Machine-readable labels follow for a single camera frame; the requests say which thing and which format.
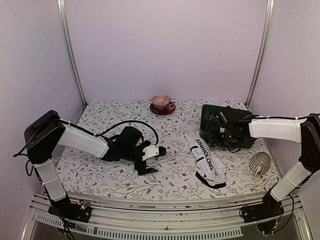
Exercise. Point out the dark red saucer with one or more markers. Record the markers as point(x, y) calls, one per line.
point(163, 109)

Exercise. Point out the right aluminium frame post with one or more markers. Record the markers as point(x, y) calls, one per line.
point(268, 17)

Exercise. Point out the striped glass mug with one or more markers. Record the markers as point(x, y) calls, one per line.
point(260, 164)

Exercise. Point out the green divided organizer tray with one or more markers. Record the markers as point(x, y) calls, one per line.
point(210, 130)

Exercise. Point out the floral tablecloth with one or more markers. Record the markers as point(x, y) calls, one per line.
point(175, 177)

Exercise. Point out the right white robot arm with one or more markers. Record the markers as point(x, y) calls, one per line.
point(303, 130)

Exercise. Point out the red patterned bowl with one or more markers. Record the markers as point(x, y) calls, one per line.
point(160, 101)

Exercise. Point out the white black-trimmed underwear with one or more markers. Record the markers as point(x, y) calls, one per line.
point(210, 169)

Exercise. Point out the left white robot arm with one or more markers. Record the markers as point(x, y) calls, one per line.
point(49, 131)

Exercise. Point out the front aluminium rail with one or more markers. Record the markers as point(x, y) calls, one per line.
point(199, 219)

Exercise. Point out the left aluminium frame post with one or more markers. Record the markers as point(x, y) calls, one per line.
point(62, 13)

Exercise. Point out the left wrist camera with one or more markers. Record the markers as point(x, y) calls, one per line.
point(150, 151)

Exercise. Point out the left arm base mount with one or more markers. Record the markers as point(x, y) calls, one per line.
point(79, 211)

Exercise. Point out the aluminium frame post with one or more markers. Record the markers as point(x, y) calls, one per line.
point(268, 17)
point(62, 13)

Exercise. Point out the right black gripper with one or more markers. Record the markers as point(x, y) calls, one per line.
point(233, 145)

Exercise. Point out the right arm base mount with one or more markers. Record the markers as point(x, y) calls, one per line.
point(267, 209)

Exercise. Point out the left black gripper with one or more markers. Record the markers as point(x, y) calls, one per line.
point(139, 167)

